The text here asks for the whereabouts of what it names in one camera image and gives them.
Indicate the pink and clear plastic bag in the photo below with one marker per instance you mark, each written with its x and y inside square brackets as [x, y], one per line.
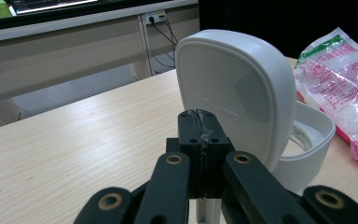
[338, 87]

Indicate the white wall socket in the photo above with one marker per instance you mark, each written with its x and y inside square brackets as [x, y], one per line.
[158, 15]

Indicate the green box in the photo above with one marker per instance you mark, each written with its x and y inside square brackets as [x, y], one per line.
[0, 9]

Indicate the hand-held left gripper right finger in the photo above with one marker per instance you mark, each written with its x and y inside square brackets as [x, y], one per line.
[214, 140]

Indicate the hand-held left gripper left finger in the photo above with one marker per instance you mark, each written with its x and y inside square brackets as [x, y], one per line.
[191, 133]

